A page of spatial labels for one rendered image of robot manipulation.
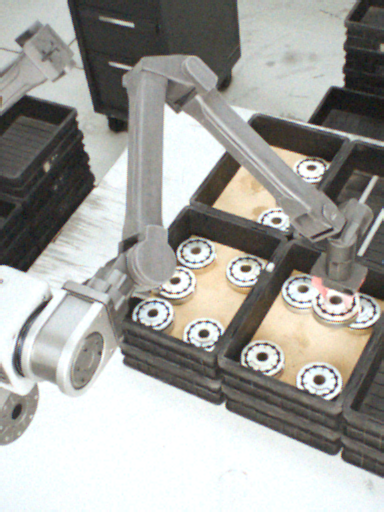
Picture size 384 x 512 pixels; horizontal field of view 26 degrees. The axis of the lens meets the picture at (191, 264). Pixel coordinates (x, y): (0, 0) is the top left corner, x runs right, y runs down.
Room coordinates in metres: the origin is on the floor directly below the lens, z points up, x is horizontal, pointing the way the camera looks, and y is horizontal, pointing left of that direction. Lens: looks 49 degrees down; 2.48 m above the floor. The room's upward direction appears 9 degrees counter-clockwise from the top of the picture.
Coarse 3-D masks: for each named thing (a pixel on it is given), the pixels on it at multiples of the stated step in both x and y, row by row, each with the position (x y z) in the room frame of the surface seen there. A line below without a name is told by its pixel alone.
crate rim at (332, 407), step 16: (272, 272) 1.27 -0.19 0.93; (240, 320) 1.14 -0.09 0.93; (224, 352) 1.06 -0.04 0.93; (368, 352) 1.00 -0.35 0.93; (240, 368) 1.01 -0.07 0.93; (272, 384) 0.96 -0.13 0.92; (288, 384) 0.95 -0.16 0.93; (352, 384) 0.93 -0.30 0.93; (304, 400) 0.92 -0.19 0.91; (320, 400) 0.90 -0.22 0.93
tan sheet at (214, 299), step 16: (224, 256) 1.43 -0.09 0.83; (208, 272) 1.38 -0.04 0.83; (224, 272) 1.37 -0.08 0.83; (208, 288) 1.33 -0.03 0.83; (224, 288) 1.32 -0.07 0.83; (192, 304) 1.29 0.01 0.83; (208, 304) 1.28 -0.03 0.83; (224, 304) 1.27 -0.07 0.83; (240, 304) 1.26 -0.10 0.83; (176, 320) 1.25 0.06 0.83; (192, 320) 1.24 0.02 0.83; (224, 320) 1.22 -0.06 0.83; (176, 336) 1.20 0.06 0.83
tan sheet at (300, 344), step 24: (288, 312) 1.21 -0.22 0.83; (264, 336) 1.15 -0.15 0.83; (288, 336) 1.14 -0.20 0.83; (312, 336) 1.13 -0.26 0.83; (336, 336) 1.12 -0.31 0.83; (360, 336) 1.11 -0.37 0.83; (264, 360) 1.09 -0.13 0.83; (288, 360) 1.08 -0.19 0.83; (312, 360) 1.07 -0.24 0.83; (336, 360) 1.06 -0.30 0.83
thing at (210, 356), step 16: (192, 208) 1.52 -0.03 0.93; (176, 224) 1.48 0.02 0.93; (240, 224) 1.44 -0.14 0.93; (272, 256) 1.32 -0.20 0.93; (256, 288) 1.23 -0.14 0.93; (128, 320) 1.20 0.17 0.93; (160, 336) 1.13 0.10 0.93; (224, 336) 1.10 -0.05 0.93; (192, 352) 1.08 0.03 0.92; (208, 352) 1.07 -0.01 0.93
